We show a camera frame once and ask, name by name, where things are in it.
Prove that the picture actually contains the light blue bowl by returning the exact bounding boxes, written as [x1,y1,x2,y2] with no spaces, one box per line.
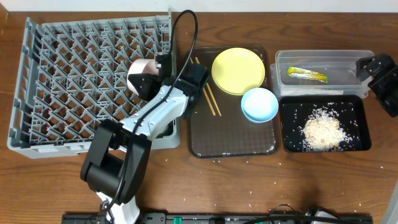
[241,88,279,123]

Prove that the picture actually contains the yellow plate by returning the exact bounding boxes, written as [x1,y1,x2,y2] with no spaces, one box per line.
[211,47,266,95]

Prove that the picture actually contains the brown serving tray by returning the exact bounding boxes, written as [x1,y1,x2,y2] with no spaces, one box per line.
[188,45,280,159]

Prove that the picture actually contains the black waste tray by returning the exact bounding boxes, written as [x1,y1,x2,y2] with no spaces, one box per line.
[279,95,372,152]

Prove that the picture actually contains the rice food waste pile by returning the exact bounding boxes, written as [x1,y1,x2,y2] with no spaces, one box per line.
[300,106,353,151]

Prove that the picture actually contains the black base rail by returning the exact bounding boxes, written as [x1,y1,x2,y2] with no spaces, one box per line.
[61,213,374,224]

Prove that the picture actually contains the pink white bowl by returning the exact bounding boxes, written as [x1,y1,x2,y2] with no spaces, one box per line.
[126,58,159,95]

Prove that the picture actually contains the yellow green wrapper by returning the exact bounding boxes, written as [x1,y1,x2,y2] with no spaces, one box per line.
[287,67,328,83]

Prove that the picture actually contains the clear plastic bin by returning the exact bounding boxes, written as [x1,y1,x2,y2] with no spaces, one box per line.
[270,50,374,99]

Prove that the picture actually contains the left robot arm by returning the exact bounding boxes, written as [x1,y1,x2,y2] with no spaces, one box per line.
[80,54,209,223]

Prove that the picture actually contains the grey dishwasher rack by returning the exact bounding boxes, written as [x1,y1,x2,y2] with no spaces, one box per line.
[7,15,172,159]

